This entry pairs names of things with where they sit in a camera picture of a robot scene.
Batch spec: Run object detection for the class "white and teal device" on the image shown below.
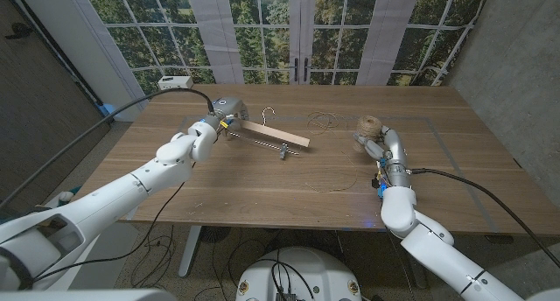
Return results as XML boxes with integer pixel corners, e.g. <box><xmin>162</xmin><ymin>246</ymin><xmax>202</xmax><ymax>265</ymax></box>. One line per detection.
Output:
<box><xmin>43</xmin><ymin>185</ymin><xmax>84</xmax><ymax>209</ymax></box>

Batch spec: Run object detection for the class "black torso cable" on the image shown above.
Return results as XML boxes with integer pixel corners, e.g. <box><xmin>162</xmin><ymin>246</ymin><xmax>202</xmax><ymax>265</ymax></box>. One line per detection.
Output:
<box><xmin>270</xmin><ymin>259</ymin><xmax>316</xmax><ymax>301</ymax></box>

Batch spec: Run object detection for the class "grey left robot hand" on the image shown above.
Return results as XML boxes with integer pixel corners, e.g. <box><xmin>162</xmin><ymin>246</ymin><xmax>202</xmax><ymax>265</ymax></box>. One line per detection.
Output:
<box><xmin>208</xmin><ymin>95</ymin><xmax>250</xmax><ymax>138</ymax></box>

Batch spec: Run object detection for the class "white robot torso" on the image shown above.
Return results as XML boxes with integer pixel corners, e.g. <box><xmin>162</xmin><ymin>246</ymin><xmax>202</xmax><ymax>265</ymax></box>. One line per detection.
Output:
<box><xmin>234</xmin><ymin>246</ymin><xmax>363</xmax><ymax>301</ymax></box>

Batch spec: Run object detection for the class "printed window forest backdrop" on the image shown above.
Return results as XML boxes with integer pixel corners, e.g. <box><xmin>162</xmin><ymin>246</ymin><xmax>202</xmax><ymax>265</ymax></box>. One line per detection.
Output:
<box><xmin>80</xmin><ymin>0</ymin><xmax>494</xmax><ymax>101</ymax></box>

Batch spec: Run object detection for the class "grey table leg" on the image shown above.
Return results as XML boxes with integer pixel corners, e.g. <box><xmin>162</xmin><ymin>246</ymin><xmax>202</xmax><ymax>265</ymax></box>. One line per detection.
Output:
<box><xmin>400</xmin><ymin>233</ymin><xmax>428</xmax><ymax>290</ymax></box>

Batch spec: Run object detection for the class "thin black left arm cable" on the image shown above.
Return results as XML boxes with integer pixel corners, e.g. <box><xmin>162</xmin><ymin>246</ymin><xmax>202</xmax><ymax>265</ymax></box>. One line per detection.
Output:
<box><xmin>32</xmin><ymin>160</ymin><xmax>198</xmax><ymax>283</ymax></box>

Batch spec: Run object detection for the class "jute twine spool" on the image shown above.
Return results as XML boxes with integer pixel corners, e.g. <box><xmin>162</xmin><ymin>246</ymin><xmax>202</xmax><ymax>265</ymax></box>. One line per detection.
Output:
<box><xmin>354</xmin><ymin>115</ymin><xmax>384</xmax><ymax>153</ymax></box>

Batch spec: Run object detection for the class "jute thread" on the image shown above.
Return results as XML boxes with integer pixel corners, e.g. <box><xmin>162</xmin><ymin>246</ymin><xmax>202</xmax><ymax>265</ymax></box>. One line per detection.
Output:
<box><xmin>304</xmin><ymin>111</ymin><xmax>360</xmax><ymax>194</ymax></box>

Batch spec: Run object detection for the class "white table leg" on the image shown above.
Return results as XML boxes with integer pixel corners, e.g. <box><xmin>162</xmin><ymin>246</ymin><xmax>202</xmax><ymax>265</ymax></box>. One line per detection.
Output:
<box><xmin>178</xmin><ymin>225</ymin><xmax>203</xmax><ymax>279</ymax></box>

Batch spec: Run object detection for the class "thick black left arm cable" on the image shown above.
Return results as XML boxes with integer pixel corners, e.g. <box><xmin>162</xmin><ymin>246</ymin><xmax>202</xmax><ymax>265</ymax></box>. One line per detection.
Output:
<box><xmin>0</xmin><ymin>87</ymin><xmax>216</xmax><ymax>208</ymax></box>

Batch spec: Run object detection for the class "wooden hanger with metal hook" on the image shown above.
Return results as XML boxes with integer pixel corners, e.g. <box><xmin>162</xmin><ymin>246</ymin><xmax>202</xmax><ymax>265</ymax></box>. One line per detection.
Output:
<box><xmin>227</xmin><ymin>106</ymin><xmax>312</xmax><ymax>161</ymax></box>

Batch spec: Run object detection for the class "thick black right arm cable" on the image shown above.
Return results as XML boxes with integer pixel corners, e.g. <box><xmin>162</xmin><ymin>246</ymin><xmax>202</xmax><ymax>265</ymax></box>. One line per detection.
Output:
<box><xmin>408</xmin><ymin>167</ymin><xmax>560</xmax><ymax>270</ymax></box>

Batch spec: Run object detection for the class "white power socket box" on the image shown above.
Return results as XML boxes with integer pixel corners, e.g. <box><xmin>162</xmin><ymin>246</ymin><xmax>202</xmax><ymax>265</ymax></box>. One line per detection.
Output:
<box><xmin>157</xmin><ymin>75</ymin><xmax>194</xmax><ymax>91</ymax></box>

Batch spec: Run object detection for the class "black round floor object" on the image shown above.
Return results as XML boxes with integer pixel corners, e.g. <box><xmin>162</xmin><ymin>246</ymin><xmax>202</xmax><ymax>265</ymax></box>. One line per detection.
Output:
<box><xmin>201</xmin><ymin>226</ymin><xmax>232</xmax><ymax>244</ymax></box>

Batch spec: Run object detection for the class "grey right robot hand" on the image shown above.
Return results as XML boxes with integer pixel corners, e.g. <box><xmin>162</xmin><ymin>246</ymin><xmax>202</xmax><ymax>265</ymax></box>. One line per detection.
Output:
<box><xmin>352</xmin><ymin>124</ymin><xmax>412</xmax><ymax>190</ymax></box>

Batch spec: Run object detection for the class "small blue object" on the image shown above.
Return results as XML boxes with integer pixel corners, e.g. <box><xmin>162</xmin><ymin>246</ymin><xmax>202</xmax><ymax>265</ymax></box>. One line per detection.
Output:
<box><xmin>98</xmin><ymin>102</ymin><xmax>122</xmax><ymax>118</ymax></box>

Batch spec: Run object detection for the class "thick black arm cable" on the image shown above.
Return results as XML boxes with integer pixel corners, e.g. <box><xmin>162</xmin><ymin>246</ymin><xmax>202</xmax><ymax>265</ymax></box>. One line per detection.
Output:
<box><xmin>0</xmin><ymin>87</ymin><xmax>216</xmax><ymax>208</ymax></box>
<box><xmin>408</xmin><ymin>167</ymin><xmax>560</xmax><ymax>270</ymax></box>

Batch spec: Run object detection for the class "dark textured door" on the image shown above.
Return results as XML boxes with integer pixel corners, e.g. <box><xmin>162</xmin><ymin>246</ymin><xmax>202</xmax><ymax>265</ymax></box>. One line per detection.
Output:
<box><xmin>0</xmin><ymin>0</ymin><xmax>111</xmax><ymax>217</ymax></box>

